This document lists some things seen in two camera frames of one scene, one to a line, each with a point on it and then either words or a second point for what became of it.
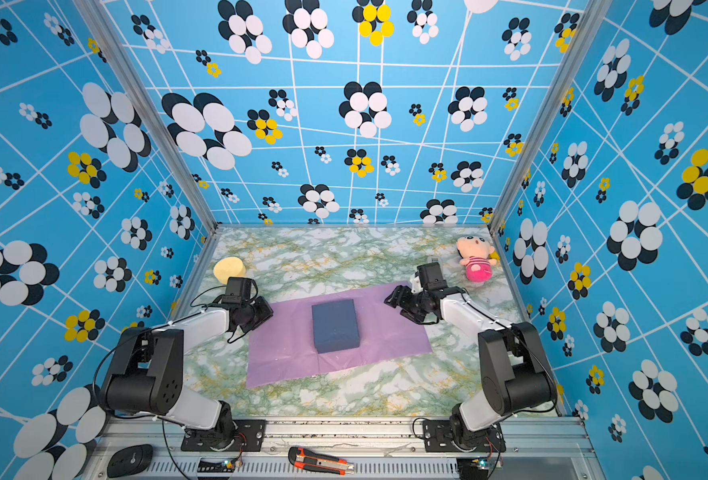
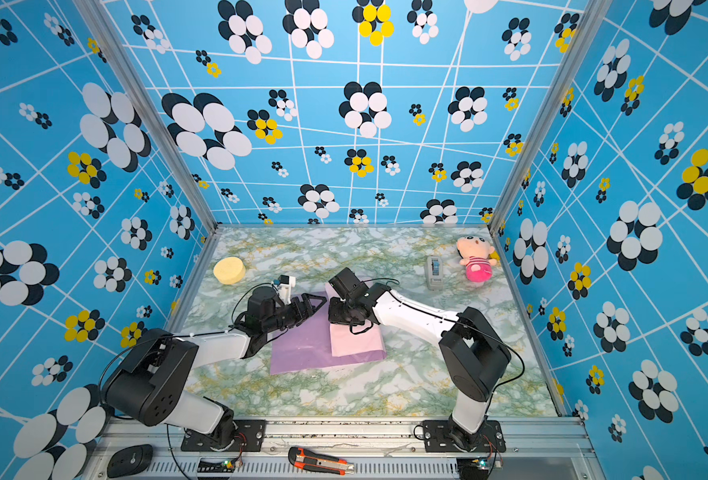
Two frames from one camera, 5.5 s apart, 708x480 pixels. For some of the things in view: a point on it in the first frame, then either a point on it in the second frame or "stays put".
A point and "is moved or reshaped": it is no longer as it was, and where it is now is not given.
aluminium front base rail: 364,449 stays put
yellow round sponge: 229,267 stays put
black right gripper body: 412,304 -> 342,313
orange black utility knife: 304,458 stays put
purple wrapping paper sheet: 285,348 is moved or reshaped
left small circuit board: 216,465 stays put
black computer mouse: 129,460 stays put
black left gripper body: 255,314 -> 283,318
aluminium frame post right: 558,86 stays put
